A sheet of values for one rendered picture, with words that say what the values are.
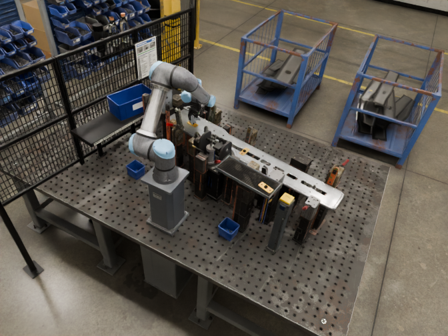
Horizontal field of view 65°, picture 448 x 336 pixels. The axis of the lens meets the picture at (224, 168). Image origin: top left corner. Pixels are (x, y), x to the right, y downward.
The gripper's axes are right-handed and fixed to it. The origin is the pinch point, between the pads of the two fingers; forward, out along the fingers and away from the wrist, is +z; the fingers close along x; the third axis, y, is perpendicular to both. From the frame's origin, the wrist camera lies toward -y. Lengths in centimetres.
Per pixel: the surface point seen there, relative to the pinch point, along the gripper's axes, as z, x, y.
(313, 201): -4, -16, 106
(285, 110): 86, 188, -8
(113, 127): -1, -43, -36
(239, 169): -14, -32, 63
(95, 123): 0, -48, -49
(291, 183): 2, -6, 87
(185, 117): 2.2, 2.8, -9.9
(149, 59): -26, 12, -55
